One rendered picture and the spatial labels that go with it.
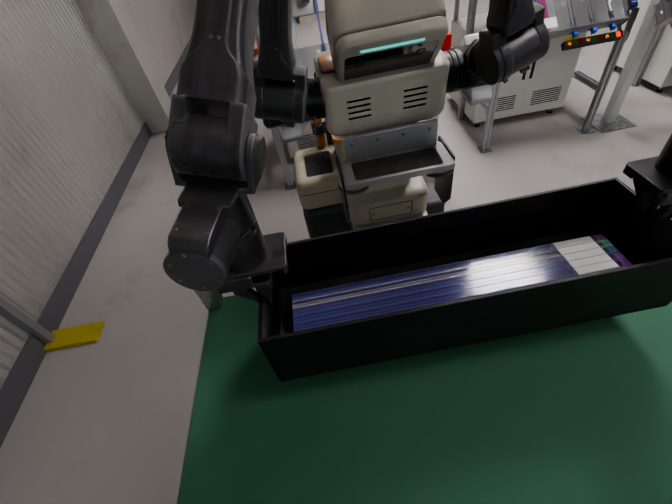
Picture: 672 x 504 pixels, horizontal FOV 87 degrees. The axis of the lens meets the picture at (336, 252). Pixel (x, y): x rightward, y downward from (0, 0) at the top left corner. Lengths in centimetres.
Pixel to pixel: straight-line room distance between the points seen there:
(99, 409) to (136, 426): 23
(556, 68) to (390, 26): 257
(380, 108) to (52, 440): 193
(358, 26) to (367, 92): 14
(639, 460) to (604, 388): 9
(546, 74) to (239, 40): 294
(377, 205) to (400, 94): 30
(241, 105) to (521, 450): 54
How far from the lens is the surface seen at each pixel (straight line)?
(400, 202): 101
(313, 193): 125
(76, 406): 217
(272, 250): 46
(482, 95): 93
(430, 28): 75
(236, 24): 38
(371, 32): 73
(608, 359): 69
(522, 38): 80
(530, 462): 59
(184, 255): 34
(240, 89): 36
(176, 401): 187
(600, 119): 343
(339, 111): 83
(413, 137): 88
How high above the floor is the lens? 150
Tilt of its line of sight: 46 degrees down
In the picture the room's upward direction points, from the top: 12 degrees counter-clockwise
